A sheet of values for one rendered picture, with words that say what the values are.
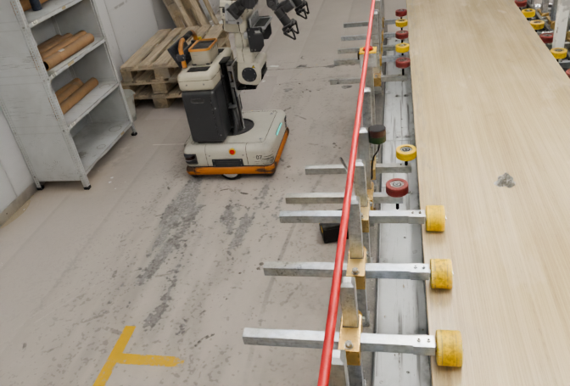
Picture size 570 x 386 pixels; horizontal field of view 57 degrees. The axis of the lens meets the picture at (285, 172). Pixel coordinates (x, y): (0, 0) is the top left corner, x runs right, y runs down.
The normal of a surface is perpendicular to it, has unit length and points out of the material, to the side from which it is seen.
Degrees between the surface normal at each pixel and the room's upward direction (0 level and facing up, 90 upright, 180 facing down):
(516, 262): 0
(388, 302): 0
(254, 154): 90
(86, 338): 0
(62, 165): 90
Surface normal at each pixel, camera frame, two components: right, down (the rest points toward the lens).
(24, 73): -0.18, 0.53
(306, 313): -0.13, -0.85
